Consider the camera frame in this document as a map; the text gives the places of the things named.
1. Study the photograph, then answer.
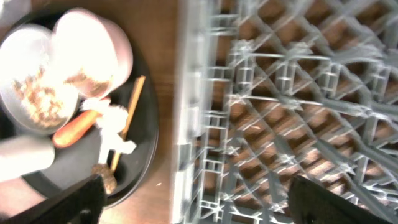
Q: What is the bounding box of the orange carrot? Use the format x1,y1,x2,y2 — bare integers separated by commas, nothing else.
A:
52,110,102,148

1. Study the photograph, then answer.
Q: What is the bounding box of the light blue cup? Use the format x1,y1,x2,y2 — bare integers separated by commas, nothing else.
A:
1,135,55,182

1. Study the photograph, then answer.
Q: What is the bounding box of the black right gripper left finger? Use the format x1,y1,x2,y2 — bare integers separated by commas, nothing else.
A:
1,175,107,224

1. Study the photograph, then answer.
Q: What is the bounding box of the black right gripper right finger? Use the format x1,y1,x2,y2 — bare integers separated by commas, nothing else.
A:
288,176,390,224

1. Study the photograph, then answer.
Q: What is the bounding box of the grey dishwasher rack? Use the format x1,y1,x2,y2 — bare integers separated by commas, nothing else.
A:
170,0,397,223

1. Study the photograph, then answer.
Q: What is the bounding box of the crumpled white napkin on tray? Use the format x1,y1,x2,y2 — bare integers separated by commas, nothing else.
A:
80,98,136,164

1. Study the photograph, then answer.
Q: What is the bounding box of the wooden chopstick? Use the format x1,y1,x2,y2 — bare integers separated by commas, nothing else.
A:
110,75,146,172

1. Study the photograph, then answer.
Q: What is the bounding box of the brown cookie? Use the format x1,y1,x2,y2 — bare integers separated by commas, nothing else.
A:
91,164,117,195

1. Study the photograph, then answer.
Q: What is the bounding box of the pink bowl with rice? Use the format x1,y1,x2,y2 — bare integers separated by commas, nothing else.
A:
52,8,133,99

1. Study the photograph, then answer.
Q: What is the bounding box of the grey plate with food scraps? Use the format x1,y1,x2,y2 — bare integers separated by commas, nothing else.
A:
1,24,79,135

